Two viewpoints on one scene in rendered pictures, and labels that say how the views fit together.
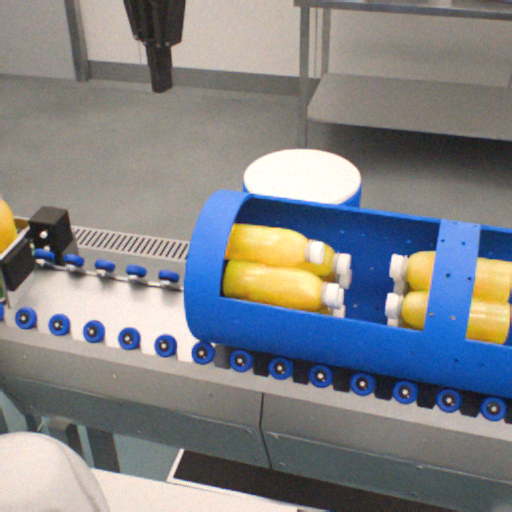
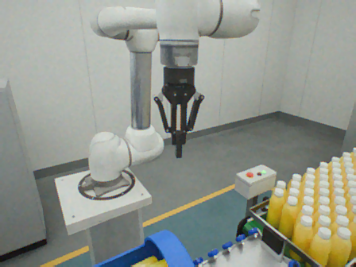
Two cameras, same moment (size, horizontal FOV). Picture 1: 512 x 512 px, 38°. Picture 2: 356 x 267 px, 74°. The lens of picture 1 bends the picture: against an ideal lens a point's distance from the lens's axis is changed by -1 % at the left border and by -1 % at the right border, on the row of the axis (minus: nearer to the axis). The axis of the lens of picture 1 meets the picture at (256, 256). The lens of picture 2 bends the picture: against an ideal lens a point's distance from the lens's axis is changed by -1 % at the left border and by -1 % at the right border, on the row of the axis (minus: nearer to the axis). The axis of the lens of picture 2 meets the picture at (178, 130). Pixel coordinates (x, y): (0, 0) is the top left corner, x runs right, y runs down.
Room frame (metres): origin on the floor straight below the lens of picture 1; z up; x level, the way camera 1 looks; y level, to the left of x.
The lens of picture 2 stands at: (1.45, -0.29, 1.77)
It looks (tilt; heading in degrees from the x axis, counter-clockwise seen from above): 22 degrees down; 133
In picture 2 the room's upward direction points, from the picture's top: straight up
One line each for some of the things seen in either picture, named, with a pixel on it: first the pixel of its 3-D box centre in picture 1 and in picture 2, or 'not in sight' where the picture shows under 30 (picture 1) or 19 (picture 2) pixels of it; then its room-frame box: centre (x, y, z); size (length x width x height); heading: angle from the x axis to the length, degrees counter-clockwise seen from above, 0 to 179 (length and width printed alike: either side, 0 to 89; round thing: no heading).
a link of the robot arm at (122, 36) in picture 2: not in sight; (106, 23); (0.52, 0.29, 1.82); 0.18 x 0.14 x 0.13; 166
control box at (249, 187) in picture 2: not in sight; (255, 180); (1.03, 0.78, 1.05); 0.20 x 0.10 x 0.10; 73
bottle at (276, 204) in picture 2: not in sight; (276, 208); (1.18, 0.71, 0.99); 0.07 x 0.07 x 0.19
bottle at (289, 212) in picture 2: not in sight; (288, 218); (1.24, 0.69, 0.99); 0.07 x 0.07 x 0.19
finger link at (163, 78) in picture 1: (162, 68); (176, 144); (1.06, 0.13, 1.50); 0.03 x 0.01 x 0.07; 144
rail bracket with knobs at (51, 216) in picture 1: (50, 233); not in sight; (1.45, 0.48, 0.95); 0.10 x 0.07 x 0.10; 163
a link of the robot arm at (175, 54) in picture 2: not in sight; (179, 54); (1.06, 0.14, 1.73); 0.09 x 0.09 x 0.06
